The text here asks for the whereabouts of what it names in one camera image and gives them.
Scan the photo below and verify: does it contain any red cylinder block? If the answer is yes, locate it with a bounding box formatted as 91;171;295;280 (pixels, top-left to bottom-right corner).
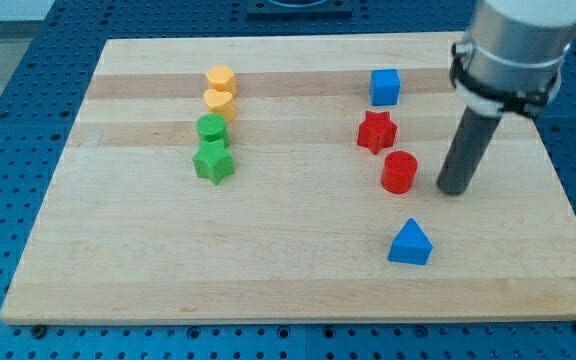
380;151;418;194

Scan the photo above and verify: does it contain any green cylinder block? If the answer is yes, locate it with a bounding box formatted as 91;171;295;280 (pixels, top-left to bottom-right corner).
196;113;230;147

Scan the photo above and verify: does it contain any green star block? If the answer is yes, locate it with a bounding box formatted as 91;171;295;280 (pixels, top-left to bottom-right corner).
192;139;235;185

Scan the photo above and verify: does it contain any wooden board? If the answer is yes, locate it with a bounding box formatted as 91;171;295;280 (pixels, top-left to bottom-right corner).
0;32;576;325

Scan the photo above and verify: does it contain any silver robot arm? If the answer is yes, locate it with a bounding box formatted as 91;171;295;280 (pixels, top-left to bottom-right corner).
450;0;576;116

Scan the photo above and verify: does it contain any black cable clamp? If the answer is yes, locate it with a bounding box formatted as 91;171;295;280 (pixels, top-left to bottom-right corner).
450;41;562;118

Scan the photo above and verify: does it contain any blue triangle block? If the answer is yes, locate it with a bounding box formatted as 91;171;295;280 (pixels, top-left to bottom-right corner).
387;218;433;265

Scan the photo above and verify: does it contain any blue cube block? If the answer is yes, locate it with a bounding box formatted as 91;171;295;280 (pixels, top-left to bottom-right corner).
369;69;401;106

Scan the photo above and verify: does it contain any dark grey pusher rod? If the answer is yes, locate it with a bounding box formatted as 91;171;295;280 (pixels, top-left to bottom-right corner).
436;107;501;195

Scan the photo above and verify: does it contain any yellow heart block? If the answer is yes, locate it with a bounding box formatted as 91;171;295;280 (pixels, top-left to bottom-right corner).
203;89;237;122

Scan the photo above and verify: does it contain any yellow pentagon block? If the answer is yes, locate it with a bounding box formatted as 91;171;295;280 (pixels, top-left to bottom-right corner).
206;65;238;96

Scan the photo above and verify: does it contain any red star block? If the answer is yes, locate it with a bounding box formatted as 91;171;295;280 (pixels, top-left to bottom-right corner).
357;110;397;154

